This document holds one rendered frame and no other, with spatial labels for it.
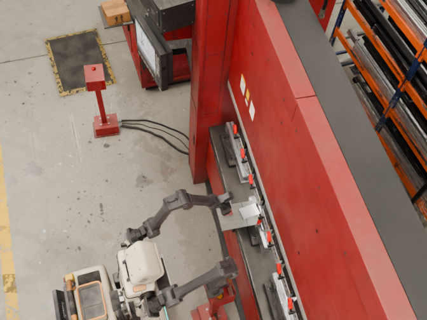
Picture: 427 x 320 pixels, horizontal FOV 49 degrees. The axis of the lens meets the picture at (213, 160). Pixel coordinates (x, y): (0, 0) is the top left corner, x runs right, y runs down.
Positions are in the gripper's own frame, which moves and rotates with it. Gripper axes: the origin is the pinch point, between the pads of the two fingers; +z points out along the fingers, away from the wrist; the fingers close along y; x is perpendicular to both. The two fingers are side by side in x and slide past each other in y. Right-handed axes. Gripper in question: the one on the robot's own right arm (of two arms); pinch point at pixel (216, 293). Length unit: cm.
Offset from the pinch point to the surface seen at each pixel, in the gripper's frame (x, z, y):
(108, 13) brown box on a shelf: 248, -34, -4
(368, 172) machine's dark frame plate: -15, -134, 83
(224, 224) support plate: 36.5, -15.6, 21.3
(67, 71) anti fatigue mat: 300, 59, -76
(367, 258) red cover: -47, -138, 65
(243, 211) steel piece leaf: 42, -12, 37
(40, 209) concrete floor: 143, 49, -126
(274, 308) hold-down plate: -22.6, -2.8, 30.6
